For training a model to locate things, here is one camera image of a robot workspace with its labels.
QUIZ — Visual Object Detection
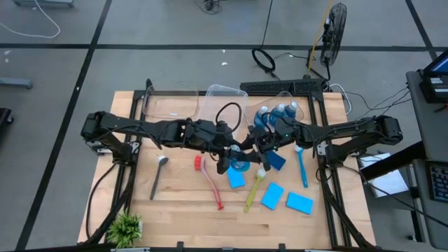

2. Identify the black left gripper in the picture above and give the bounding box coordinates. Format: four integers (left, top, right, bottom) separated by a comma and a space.
184, 118, 242, 175

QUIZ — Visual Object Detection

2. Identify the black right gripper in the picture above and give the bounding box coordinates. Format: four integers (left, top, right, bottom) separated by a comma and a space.
240, 118, 300, 172

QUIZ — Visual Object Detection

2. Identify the lime green dish brush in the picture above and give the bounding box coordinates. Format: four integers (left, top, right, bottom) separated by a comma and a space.
243, 168, 267, 214

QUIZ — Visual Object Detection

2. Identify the blue kitchen sponge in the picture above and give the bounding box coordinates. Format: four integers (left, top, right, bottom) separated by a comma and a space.
265, 150, 287, 172
286, 191, 315, 216
260, 181, 286, 211
226, 167, 246, 190

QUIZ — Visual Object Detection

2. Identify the blue dish brush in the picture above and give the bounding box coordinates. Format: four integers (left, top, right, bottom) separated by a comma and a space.
293, 145, 309, 189

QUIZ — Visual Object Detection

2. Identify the deep clear plastic tub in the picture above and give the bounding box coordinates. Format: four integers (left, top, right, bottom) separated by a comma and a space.
197, 83, 249, 141

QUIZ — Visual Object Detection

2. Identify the black perforated crossbeam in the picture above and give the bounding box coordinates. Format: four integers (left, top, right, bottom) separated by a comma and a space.
239, 78, 328, 96

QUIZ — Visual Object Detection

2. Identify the shallow clear plastic bin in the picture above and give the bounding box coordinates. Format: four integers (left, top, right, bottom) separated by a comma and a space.
141, 87, 200, 122

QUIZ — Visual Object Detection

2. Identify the small green plant white pot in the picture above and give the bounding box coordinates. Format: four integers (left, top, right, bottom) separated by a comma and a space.
106, 209, 144, 249

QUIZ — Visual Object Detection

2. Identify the white paper sheet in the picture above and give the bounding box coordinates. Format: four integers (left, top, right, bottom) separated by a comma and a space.
358, 152, 410, 199

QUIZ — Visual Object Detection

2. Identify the black floor fan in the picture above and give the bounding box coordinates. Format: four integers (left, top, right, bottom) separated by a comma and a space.
319, 2, 348, 67

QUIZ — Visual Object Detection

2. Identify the gray side desk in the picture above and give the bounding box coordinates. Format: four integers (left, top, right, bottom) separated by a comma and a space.
405, 69, 448, 250

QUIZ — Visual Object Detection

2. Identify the black keyboard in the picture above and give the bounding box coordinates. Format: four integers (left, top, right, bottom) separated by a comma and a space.
425, 162, 448, 204

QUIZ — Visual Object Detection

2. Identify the black box device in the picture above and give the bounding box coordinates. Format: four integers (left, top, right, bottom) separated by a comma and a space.
419, 75, 448, 104

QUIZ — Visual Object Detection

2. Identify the laptop with blue screen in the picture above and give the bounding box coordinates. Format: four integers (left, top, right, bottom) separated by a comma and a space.
421, 50, 448, 80

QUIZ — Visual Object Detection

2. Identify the gray furniture foot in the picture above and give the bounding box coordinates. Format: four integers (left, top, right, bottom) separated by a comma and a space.
0, 76, 34, 90

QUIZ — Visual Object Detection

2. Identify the black caster wheel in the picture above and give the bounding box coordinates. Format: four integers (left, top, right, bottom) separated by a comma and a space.
0, 107, 15, 127

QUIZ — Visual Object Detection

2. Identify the gray cart base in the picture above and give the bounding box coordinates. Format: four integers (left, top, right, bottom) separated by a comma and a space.
13, 0, 75, 8

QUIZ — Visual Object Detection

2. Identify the clear plastic bin with handles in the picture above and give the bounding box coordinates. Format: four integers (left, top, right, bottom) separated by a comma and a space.
243, 90, 305, 141

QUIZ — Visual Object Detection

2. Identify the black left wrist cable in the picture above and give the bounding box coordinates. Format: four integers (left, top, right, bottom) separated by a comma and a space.
215, 101, 243, 136

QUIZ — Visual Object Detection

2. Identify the black aluminium table frame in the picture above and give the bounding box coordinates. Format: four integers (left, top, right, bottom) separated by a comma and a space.
82, 78, 377, 251

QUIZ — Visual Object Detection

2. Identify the black hanging cable with coil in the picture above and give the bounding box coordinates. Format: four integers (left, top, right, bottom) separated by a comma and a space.
251, 0, 277, 81

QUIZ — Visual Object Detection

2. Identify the white cable loop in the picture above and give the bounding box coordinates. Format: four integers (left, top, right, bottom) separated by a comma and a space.
328, 83, 353, 116

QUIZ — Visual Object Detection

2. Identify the yellow hanging cable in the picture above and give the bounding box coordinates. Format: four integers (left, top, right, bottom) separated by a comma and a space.
307, 0, 333, 77

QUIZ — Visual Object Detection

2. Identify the silver metal bracket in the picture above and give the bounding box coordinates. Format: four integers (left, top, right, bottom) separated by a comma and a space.
111, 246, 151, 252

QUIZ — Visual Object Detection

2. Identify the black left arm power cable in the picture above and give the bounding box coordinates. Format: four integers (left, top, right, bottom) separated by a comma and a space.
85, 162, 118, 241

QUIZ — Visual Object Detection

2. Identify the black floor cable bundle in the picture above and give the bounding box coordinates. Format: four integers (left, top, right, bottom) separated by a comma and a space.
194, 0, 225, 15

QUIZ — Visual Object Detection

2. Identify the black right floor cable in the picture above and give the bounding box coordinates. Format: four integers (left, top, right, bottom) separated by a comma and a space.
341, 164, 448, 228

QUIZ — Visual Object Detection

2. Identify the white floor cable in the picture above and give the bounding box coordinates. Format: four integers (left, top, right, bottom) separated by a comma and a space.
0, 0, 61, 39

